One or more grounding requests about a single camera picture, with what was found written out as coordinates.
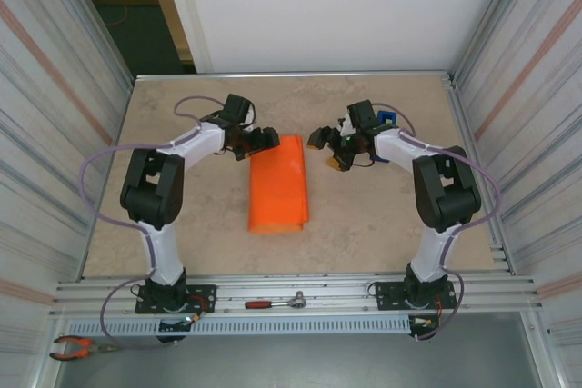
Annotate orange-handled pliers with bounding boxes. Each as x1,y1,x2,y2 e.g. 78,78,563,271
48,335,118,362

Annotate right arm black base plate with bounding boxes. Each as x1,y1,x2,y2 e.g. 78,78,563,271
375,280,458,312

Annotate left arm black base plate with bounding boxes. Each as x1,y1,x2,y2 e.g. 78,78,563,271
135,284,217,315

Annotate wide aluminium mounting rail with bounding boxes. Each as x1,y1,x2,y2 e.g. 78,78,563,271
48,273,545,317

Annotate grey slotted cable duct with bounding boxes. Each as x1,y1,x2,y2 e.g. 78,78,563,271
66,316,414,337

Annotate blue tape dispenser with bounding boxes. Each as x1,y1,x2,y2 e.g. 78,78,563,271
370,108,400,164

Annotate long aluminium table edge profile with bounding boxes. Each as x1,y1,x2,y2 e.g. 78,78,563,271
133,70,457,85

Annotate short aluminium table edge profile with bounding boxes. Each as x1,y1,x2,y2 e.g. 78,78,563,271
439,74,517,276

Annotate red-handled ratchet wrench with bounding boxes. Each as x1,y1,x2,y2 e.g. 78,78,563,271
244,290,308,311

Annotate orange cord on floor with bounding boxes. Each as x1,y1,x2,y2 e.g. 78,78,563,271
105,4,128,28

